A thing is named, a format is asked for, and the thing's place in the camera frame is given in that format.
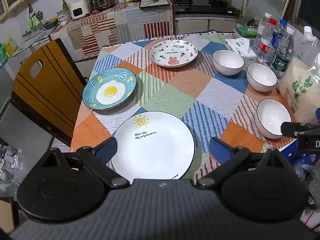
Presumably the striped patchwork counter cloth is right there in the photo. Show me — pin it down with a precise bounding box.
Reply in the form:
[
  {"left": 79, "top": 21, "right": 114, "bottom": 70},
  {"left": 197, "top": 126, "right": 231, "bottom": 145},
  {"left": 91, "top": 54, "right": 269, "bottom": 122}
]
[{"left": 49, "top": 0, "right": 174, "bottom": 62}]

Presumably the green plastic basket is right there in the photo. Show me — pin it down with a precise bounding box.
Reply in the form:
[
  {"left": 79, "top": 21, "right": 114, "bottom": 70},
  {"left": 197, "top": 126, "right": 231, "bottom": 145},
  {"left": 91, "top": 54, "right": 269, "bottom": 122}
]
[{"left": 235, "top": 19, "right": 259, "bottom": 37}]

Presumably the white tissue pack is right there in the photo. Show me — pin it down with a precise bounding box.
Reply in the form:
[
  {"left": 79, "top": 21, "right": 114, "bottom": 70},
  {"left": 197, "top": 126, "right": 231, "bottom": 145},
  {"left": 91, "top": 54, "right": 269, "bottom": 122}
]
[{"left": 225, "top": 37, "right": 257, "bottom": 65}]

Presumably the dark cutting board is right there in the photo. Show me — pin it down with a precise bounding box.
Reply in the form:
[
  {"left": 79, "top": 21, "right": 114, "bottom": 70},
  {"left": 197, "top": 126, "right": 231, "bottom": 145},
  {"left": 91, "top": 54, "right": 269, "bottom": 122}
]
[{"left": 139, "top": 0, "right": 170, "bottom": 8}]

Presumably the green cloth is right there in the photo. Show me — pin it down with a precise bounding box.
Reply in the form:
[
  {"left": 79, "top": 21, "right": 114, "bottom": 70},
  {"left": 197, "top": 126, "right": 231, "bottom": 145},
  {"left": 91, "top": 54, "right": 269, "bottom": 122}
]
[{"left": 27, "top": 15, "right": 42, "bottom": 29}]

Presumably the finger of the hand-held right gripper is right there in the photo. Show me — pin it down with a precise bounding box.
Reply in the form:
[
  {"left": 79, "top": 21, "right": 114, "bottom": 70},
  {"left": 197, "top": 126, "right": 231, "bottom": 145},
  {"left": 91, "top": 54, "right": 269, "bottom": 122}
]
[{"left": 280, "top": 121, "right": 312, "bottom": 138}]

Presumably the white plate with sun print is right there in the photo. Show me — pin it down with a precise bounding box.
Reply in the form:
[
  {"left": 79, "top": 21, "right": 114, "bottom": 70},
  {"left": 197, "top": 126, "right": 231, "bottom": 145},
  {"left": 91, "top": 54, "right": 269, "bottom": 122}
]
[{"left": 110, "top": 111, "right": 195, "bottom": 180}]

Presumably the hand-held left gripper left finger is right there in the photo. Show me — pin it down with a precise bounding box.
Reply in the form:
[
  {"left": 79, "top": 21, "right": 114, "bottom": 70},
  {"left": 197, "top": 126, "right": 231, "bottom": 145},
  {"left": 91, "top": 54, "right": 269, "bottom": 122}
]
[{"left": 41, "top": 137, "right": 128, "bottom": 188}]

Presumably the blue plastic bag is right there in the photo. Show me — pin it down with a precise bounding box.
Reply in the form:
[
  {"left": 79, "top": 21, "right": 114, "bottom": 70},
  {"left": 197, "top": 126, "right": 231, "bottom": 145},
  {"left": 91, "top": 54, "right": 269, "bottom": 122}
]
[{"left": 280, "top": 140, "right": 320, "bottom": 188}]

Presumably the red label water bottle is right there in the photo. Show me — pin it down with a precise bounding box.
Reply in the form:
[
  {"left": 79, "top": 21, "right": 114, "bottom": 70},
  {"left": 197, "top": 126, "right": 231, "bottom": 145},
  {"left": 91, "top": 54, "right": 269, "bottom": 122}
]
[{"left": 253, "top": 13, "right": 277, "bottom": 64}]

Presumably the white base cabinet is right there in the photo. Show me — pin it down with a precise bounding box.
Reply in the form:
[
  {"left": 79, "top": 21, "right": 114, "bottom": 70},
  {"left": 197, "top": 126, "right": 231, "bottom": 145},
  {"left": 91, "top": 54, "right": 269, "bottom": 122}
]
[{"left": 175, "top": 15, "right": 237, "bottom": 34}]

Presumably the white rice cooker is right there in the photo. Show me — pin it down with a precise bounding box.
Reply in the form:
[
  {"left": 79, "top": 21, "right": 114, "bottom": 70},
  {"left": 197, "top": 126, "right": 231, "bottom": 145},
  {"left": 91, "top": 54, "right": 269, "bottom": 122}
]
[{"left": 70, "top": 0, "right": 91, "bottom": 20}]

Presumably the stack of bowls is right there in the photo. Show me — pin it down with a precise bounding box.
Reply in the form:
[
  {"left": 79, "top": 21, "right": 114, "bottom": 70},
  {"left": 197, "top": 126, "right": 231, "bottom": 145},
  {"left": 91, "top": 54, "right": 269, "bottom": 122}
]
[{"left": 56, "top": 8, "right": 70, "bottom": 22}]

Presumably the clear spouted pouch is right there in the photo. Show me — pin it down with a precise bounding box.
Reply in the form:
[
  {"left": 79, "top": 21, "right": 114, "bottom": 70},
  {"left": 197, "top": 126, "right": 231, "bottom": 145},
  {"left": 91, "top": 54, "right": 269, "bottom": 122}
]
[{"left": 295, "top": 26, "right": 318, "bottom": 60}]

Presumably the black gas stove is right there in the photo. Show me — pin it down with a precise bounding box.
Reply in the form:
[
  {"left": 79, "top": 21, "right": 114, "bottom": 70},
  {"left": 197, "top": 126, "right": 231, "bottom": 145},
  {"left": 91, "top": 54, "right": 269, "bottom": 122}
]
[{"left": 173, "top": 0, "right": 238, "bottom": 15}]

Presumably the blue dish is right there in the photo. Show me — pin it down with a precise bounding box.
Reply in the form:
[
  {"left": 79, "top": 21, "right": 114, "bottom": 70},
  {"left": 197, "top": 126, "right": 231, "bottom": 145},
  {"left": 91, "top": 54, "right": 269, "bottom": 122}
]
[{"left": 44, "top": 19, "right": 59, "bottom": 30}]

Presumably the blue label water bottle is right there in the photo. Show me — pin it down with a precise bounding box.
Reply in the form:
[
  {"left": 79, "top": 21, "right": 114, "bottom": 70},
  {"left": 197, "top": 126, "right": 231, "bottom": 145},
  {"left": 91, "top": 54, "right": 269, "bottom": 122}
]
[{"left": 269, "top": 19, "right": 287, "bottom": 63}]

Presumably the patchwork tablecloth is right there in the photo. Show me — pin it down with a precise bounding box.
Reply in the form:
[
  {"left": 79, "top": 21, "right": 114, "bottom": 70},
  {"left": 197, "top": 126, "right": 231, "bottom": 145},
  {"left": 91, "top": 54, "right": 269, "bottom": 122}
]
[{"left": 71, "top": 31, "right": 300, "bottom": 180}]

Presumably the clear bag of rice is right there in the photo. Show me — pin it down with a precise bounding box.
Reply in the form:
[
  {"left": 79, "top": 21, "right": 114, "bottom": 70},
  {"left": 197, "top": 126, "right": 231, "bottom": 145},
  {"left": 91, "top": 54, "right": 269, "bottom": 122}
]
[{"left": 277, "top": 52, "right": 320, "bottom": 124}]

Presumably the blue plate with egg print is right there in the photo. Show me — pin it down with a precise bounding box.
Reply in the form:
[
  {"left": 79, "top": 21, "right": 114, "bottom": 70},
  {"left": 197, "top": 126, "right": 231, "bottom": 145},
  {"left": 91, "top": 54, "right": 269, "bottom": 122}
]
[{"left": 82, "top": 68, "right": 137, "bottom": 110}]

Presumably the green label water bottle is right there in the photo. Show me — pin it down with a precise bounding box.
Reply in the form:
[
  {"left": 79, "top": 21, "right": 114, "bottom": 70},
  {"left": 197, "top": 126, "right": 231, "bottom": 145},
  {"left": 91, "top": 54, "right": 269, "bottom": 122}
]
[{"left": 269, "top": 26, "right": 295, "bottom": 82}]

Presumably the wooden chair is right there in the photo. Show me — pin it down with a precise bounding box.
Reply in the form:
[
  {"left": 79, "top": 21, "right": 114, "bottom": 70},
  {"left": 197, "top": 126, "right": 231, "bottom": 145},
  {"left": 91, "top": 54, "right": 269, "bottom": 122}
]
[{"left": 9, "top": 38, "right": 88, "bottom": 147}]

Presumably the white bowl with dark rim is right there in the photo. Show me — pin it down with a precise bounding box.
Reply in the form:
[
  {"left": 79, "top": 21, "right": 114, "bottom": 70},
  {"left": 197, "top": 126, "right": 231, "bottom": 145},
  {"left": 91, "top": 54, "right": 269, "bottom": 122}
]
[
  {"left": 212, "top": 50, "right": 245, "bottom": 76},
  {"left": 247, "top": 63, "right": 278, "bottom": 92},
  {"left": 256, "top": 98, "right": 292, "bottom": 139}
]

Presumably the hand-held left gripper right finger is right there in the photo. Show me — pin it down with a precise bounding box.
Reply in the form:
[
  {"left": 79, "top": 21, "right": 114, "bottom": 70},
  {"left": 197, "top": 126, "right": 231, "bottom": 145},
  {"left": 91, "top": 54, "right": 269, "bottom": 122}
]
[{"left": 194, "top": 137, "right": 288, "bottom": 189}]

